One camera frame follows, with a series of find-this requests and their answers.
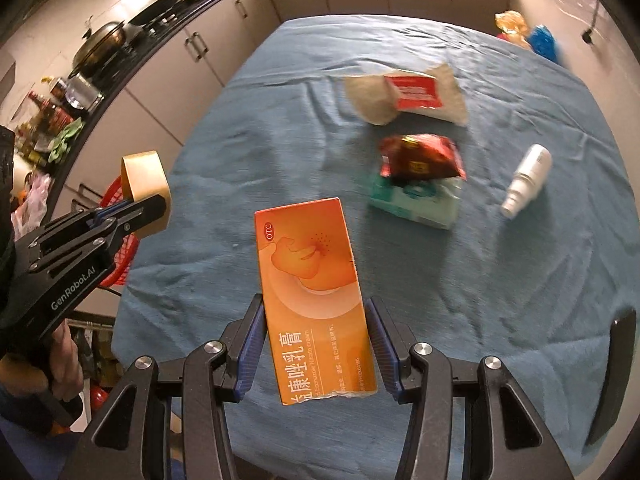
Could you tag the dark bottle with yellow cap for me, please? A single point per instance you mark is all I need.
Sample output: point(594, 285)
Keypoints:
point(56, 89)

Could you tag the blue tablecloth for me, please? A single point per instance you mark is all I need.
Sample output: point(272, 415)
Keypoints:
point(250, 135)

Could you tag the dark brown snack packet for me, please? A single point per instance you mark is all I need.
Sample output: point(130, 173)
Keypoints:
point(425, 160)

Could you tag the gas stove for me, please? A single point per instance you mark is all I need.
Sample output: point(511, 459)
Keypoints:
point(155, 22)

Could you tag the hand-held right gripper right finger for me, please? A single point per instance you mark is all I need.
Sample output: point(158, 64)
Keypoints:
point(385, 355)

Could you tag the blue plastic bag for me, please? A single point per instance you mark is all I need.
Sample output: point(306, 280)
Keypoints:
point(544, 44)

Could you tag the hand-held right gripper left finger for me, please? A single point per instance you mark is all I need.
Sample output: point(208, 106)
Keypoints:
point(250, 355)

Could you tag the grey kitchen cabinet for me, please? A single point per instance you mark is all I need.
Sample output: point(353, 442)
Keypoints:
point(210, 60)

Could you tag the red mesh basket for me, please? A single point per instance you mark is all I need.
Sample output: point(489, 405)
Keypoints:
point(122, 260)

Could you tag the orange box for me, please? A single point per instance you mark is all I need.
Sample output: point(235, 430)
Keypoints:
point(310, 285)

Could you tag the green cloth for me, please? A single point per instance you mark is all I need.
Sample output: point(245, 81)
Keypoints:
point(65, 137)

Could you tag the sauce bottle with red label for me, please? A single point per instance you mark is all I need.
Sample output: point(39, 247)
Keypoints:
point(50, 117)

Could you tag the white wrapper with red label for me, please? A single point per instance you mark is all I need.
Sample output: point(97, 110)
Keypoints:
point(370, 95)

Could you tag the pink plastic bag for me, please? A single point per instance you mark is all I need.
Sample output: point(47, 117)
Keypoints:
point(32, 200)

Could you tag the large glass mug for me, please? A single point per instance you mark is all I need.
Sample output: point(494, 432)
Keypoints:
point(82, 94)

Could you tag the orange plastic bag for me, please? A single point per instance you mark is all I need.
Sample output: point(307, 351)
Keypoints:
point(510, 27)

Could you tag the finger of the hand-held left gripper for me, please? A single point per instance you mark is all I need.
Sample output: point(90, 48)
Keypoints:
point(75, 230)
point(145, 212)

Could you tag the green tissue packet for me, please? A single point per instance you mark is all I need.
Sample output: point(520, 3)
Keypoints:
point(425, 207)

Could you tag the black frying pan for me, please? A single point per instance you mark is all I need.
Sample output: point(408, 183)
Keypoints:
point(160, 7)

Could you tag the person's left hand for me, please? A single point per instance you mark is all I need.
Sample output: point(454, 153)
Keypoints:
point(67, 360)

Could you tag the steel wok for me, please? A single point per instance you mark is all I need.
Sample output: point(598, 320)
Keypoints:
point(100, 47)

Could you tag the white spray bottle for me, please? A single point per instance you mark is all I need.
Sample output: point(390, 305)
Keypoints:
point(530, 175)

